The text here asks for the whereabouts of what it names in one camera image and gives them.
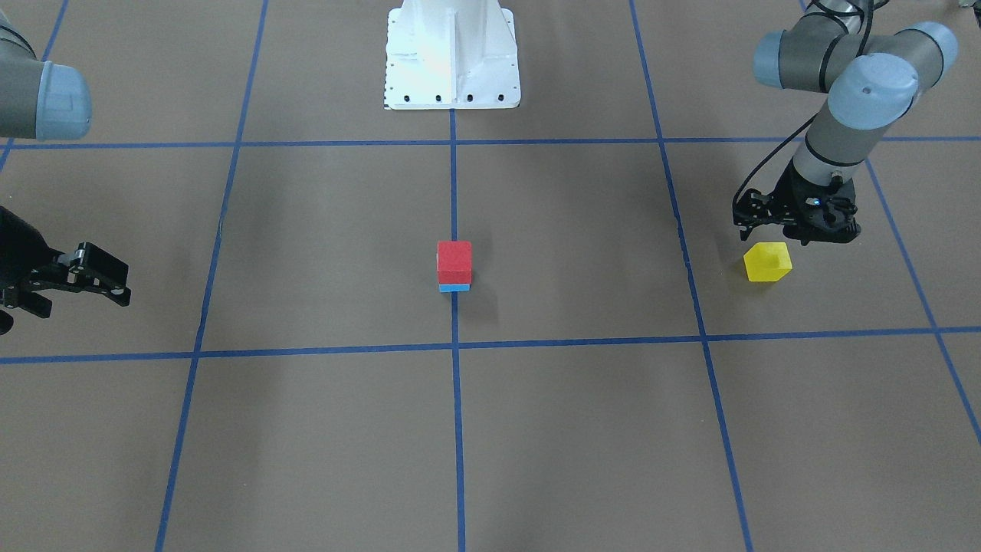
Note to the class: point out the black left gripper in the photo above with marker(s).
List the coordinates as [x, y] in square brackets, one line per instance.
[789, 186]

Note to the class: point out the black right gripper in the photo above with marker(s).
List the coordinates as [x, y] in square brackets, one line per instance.
[17, 251]

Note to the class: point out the yellow cube block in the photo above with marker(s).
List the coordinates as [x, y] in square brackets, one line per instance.
[767, 262]

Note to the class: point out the red cube block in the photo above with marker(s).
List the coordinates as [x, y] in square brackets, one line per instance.
[454, 264]

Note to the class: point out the blue cube block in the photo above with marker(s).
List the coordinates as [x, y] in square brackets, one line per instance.
[454, 288]

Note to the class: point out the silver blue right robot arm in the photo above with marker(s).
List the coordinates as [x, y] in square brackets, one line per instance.
[41, 100]

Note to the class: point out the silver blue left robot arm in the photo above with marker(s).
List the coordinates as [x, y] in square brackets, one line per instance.
[869, 81]

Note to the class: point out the white camera post with base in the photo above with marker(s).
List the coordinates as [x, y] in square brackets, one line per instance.
[451, 55]

